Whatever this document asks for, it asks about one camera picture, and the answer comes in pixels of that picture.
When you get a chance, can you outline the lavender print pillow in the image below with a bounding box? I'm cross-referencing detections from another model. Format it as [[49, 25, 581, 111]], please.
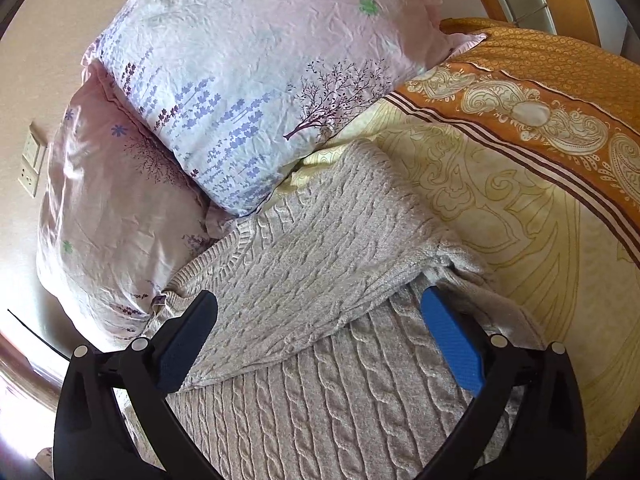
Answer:
[[82, 0, 488, 218]]

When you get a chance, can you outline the pink floral pillow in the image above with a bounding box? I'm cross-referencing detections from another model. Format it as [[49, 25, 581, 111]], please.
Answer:
[[36, 62, 241, 351]]

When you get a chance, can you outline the beige wall socket panel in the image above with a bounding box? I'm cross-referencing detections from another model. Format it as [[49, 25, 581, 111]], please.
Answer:
[[20, 120, 48, 198]]

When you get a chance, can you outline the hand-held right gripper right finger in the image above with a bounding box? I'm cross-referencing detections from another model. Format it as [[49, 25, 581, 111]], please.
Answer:
[[415, 285, 587, 480]]

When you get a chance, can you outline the orange dotted blanket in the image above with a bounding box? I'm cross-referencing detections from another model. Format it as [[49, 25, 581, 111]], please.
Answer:
[[440, 17, 640, 111]]

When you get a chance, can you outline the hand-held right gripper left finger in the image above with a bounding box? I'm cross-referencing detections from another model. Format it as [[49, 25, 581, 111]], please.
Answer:
[[54, 289, 219, 480]]

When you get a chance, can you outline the yellow and orange patterned bedsheet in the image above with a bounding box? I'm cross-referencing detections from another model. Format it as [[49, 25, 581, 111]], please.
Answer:
[[272, 62, 640, 480]]

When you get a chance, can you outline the grey cable-knit sweater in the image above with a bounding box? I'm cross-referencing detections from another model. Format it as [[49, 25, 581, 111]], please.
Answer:
[[117, 140, 551, 480]]

